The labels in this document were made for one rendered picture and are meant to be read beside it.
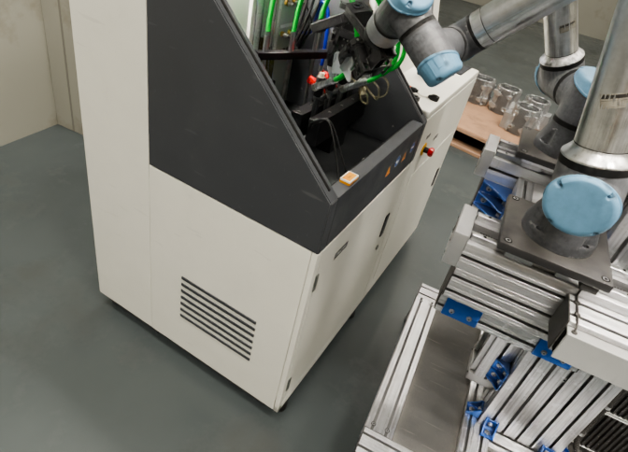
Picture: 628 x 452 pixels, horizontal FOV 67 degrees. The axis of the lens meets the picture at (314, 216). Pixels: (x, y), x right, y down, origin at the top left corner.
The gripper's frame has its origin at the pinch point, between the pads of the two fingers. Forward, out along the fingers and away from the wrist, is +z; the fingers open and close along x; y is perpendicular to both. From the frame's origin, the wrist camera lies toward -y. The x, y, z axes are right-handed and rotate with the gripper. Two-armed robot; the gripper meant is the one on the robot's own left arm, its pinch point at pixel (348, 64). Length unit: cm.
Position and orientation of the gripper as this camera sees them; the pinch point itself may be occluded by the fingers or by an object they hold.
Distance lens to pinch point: 123.2
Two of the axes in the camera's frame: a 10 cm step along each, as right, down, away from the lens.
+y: 3.0, 9.5, -0.4
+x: 9.2, -2.7, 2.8
